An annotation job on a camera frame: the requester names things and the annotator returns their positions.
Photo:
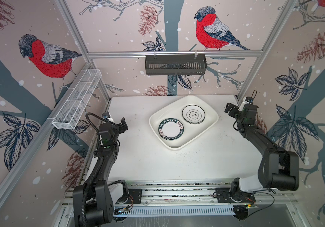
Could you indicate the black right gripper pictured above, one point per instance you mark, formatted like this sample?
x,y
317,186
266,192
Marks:
x,y
230,109

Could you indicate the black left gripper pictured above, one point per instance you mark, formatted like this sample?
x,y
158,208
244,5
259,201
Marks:
x,y
121,130

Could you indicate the black rim flower plate front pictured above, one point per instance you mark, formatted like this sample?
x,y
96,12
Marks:
x,y
193,114

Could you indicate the green rim plate front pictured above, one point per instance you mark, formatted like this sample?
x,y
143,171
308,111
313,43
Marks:
x,y
170,129

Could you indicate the white plastic bin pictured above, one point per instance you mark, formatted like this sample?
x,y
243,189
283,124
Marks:
x,y
191,131

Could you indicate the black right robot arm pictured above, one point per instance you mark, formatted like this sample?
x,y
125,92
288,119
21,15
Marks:
x,y
279,168

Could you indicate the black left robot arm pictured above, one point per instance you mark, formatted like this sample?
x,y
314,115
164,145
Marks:
x,y
92,201

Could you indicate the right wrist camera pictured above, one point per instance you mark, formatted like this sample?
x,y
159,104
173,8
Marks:
x,y
247,105

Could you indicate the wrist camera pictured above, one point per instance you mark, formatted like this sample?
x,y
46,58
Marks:
x,y
107,118
247,105

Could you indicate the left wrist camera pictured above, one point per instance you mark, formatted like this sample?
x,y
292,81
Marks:
x,y
107,118

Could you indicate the white mesh wall shelf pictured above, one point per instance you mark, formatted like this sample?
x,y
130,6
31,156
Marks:
x,y
73,108

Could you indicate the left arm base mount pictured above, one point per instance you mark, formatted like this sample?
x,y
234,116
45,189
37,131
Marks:
x,y
134,196

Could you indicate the black wire wall basket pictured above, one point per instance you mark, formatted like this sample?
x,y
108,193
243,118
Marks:
x,y
165,65

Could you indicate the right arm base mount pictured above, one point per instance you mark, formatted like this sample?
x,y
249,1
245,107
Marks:
x,y
224,195

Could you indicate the aluminium rail base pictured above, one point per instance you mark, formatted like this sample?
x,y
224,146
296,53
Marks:
x,y
200,194

